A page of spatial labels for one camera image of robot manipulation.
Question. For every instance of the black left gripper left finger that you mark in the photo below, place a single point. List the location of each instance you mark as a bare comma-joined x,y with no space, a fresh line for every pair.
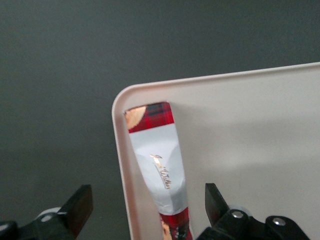
65,220

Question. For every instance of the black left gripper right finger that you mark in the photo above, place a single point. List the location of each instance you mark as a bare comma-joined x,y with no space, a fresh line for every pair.
240,225

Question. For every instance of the pale pink plastic tray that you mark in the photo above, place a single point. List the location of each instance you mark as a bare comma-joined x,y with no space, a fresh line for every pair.
240,140

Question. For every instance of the red tartan cookie box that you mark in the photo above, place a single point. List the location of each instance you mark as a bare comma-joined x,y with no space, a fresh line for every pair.
162,162

